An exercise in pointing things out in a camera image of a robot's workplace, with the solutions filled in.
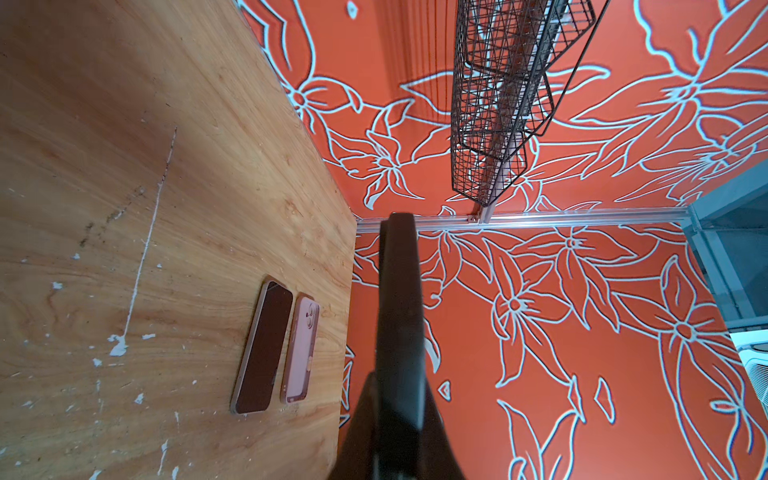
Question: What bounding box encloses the aluminium frame post right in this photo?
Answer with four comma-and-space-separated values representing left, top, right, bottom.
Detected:
355, 206, 691, 235

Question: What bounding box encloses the black wire basket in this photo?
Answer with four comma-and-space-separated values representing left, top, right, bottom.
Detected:
450, 1, 606, 207

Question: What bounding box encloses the pink phone case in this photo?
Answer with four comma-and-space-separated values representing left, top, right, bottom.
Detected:
281, 293, 320, 404

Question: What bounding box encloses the black phone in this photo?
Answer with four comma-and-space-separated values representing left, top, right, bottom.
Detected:
230, 276, 293, 415
372, 213, 426, 479

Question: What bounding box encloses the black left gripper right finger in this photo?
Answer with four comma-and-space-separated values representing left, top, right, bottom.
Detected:
422, 385, 465, 479

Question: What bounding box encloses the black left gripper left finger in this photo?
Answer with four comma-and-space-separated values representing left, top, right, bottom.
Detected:
328, 372, 378, 480

